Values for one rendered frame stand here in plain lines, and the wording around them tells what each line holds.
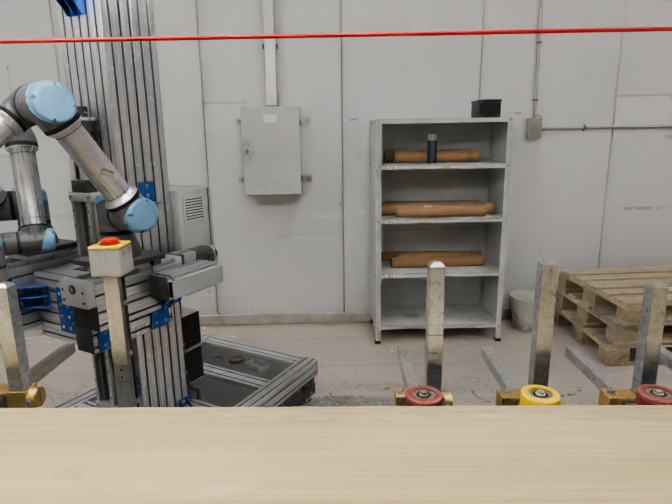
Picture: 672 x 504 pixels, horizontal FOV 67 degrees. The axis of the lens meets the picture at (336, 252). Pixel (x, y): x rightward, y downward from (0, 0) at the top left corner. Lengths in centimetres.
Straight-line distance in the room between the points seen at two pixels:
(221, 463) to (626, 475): 68
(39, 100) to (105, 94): 53
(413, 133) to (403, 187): 40
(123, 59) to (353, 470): 175
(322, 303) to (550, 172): 200
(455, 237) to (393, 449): 313
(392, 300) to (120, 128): 256
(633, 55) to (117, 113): 354
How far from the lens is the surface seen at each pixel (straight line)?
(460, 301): 415
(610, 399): 140
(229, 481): 93
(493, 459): 99
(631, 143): 445
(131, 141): 219
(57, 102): 168
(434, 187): 391
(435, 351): 122
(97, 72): 219
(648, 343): 138
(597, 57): 432
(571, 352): 165
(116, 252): 122
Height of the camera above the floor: 145
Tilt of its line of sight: 13 degrees down
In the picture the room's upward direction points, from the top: 1 degrees counter-clockwise
